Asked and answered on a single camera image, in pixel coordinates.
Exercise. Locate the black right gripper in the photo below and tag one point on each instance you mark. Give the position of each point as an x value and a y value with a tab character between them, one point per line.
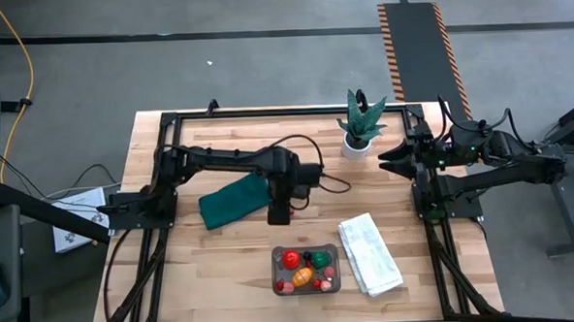
439	154

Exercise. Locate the black orange-striped floor mat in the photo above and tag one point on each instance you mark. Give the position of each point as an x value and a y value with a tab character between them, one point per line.
423	53

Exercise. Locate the white printed booklet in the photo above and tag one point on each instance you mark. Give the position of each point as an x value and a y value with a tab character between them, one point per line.
76	228

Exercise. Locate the white folded towel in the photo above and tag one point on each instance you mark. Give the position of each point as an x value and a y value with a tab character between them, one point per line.
369	254

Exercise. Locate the black toy berry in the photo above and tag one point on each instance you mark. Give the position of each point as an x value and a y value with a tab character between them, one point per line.
307	255

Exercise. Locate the black clamp lever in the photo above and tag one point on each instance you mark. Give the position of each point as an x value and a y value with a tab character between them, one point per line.
112	208
480	194

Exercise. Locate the black diagonal beam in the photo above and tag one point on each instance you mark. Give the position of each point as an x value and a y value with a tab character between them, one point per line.
51	215

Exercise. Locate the black frame clamp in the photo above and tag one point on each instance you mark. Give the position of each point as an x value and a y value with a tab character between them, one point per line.
212	107
360	98

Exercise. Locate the grey translucent plastic container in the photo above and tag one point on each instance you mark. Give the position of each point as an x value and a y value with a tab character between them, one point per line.
332	249

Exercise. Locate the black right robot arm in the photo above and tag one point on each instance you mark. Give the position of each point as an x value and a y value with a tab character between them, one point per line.
510	170

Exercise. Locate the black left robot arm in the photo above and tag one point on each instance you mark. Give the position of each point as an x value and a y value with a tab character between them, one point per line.
219	159

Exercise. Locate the orange toy pumpkin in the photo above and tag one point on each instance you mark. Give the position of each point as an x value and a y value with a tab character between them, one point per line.
303	277

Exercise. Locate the green succulent in white pot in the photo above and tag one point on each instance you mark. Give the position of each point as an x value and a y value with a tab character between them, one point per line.
360	124

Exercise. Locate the red toy tomato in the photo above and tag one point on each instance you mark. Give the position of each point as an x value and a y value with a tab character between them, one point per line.
291	260

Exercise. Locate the black aluminium table frame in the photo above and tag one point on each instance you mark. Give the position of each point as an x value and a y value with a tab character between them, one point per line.
265	112

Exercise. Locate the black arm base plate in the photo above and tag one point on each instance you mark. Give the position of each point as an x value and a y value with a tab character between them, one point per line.
464	209
124	220

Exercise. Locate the red toy raspberry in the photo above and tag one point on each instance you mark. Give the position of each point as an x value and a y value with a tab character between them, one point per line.
280	285

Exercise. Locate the bright red toy cherry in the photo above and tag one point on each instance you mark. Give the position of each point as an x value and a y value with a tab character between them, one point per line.
316	283

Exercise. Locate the green toy bell pepper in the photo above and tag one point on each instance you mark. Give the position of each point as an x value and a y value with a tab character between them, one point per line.
321	260

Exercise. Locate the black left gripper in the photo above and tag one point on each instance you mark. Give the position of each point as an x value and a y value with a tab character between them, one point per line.
283	180

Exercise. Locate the dark green cloth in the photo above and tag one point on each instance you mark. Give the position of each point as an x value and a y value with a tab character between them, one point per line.
233	202

